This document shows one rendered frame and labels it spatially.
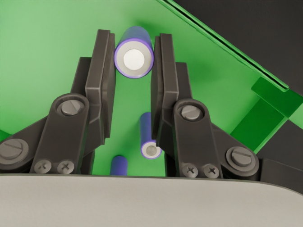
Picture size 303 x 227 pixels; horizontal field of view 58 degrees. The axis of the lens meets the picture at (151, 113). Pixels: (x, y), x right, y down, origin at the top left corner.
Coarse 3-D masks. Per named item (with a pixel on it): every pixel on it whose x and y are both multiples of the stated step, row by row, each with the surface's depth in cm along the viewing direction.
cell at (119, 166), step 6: (120, 156) 30; (114, 162) 29; (120, 162) 29; (126, 162) 29; (114, 168) 28; (120, 168) 28; (126, 168) 29; (114, 174) 27; (120, 174) 27; (126, 174) 28
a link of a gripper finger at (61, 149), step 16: (64, 96) 9; (80, 96) 9; (64, 112) 9; (80, 112) 9; (48, 128) 8; (64, 128) 8; (80, 128) 8; (48, 144) 8; (64, 144) 8; (80, 144) 8; (48, 160) 7; (64, 160) 7; (80, 160) 8
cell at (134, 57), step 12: (132, 36) 12; (144, 36) 13; (120, 48) 12; (132, 48) 12; (144, 48) 12; (120, 60) 12; (132, 60) 12; (144, 60) 12; (120, 72) 12; (132, 72) 12; (144, 72) 12
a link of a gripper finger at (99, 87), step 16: (96, 48) 11; (112, 48) 11; (80, 64) 11; (96, 64) 10; (112, 64) 11; (80, 80) 11; (96, 80) 9; (112, 80) 12; (96, 96) 9; (112, 96) 12; (96, 112) 9; (112, 112) 12; (32, 128) 9; (96, 128) 10; (0, 144) 8; (16, 144) 8; (32, 144) 8; (96, 144) 10; (0, 160) 8; (16, 160) 8; (32, 160) 8
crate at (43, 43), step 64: (0, 0) 24; (64, 0) 24; (128, 0) 24; (0, 64) 26; (64, 64) 26; (192, 64) 27; (256, 64) 22; (0, 128) 28; (128, 128) 29; (256, 128) 26
